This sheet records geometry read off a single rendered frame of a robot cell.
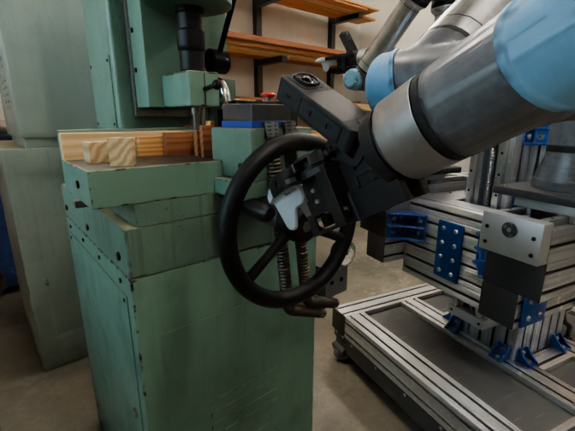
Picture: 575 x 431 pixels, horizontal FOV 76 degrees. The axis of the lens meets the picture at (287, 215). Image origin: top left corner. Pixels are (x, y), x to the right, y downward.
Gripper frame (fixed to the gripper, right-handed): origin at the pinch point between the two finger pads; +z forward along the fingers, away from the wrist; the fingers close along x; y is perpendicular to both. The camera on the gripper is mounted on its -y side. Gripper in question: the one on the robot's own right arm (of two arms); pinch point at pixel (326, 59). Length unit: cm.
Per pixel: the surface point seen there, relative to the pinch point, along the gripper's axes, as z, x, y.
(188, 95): -54, -96, 9
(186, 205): -66, -107, 27
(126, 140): -64, -113, 14
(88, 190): -65, -121, 20
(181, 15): -50, -93, -6
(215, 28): -32, -75, -7
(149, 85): -41, -99, 6
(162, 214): -66, -111, 27
